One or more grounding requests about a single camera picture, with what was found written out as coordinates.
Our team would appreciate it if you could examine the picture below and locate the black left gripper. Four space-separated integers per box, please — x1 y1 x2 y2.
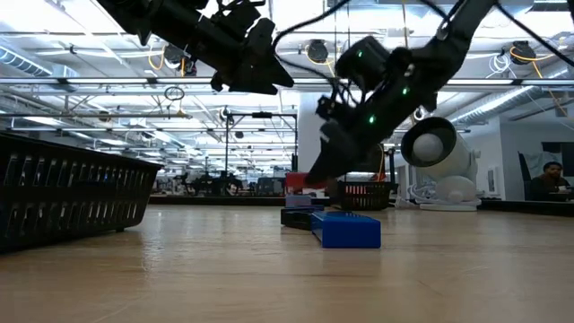
198 18 296 96

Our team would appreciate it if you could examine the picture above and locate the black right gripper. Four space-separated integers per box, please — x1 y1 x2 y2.
304 74 426 201

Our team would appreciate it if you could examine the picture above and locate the red rectangular box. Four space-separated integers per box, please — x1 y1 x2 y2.
285 171 334 197

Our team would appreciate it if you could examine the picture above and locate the light blue box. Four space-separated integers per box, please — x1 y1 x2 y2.
284 194 313 208

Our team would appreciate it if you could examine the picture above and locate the office chair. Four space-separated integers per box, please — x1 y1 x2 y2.
517 151 539 201

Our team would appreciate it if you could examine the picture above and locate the small black mesh basket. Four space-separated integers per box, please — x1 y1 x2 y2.
336 180 399 212

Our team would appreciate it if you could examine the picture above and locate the black card case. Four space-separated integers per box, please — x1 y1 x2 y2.
280 208 315 231

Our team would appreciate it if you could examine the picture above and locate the blue rectangular box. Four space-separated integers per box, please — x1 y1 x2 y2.
309 210 382 249

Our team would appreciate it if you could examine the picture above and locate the dark robot workstation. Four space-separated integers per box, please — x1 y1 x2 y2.
178 172 288 197

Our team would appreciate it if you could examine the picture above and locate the large black mesh basket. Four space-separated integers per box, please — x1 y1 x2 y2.
0 132 163 253

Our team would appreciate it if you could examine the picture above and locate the seated person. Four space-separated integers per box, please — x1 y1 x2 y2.
527 161 573 202

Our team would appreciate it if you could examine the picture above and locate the dark panel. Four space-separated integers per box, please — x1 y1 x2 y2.
541 141 574 179

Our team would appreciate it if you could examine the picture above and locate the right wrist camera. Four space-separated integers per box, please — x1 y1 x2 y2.
315 94 345 122

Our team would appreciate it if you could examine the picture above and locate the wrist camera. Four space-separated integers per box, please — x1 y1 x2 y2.
213 0 266 26
315 94 345 122

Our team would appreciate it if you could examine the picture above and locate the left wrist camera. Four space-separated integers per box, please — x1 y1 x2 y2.
213 0 266 26

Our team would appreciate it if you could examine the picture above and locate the black cable reel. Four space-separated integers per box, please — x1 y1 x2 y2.
161 43 185 66
306 39 330 64
510 40 537 64

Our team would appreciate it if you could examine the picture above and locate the white fan cable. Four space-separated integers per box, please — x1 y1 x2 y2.
405 181 439 205

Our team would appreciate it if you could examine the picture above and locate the silver air duct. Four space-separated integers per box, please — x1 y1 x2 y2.
0 44 55 80
448 66 574 127

